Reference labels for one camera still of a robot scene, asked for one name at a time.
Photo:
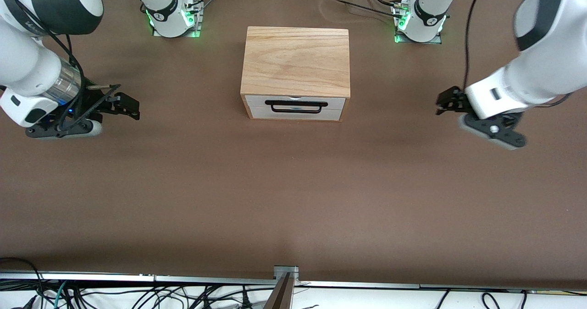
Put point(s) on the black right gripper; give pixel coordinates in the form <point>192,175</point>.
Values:
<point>97,102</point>

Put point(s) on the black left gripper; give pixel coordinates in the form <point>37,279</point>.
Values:
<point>455,101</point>

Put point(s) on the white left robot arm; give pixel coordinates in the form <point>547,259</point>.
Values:
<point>527,77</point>

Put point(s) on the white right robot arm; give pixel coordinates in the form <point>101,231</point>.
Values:
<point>27,61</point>

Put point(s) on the light wooden cabinet box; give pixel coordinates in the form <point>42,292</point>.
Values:
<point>296,61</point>

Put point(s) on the brown table cover mat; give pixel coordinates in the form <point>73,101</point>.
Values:
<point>293,199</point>

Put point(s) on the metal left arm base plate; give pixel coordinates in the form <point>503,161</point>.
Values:
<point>400,36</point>

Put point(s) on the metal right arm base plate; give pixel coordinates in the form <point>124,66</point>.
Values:
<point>195,22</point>

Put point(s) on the aluminium table edge rail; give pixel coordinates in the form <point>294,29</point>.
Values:
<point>114,278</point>

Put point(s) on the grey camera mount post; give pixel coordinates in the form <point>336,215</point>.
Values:
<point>282,290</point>

